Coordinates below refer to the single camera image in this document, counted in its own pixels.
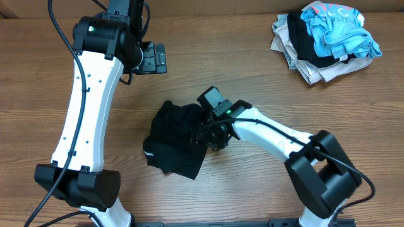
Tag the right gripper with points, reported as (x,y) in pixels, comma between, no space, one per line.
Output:
(202,134)

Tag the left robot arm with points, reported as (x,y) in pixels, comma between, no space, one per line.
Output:
(103,49)

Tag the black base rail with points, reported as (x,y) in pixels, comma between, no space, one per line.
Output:
(270,223)

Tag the light blue printed shirt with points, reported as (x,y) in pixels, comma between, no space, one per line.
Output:
(338,30)

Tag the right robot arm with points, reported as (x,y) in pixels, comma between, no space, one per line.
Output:
(321,172)

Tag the black garment in pile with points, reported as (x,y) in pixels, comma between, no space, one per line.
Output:
(303,43)

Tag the black t-shirt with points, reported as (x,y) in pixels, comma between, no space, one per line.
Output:
(172,145)

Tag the beige garment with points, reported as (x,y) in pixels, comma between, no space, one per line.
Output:
(310,72)

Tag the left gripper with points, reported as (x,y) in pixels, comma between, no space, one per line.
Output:
(151,60)

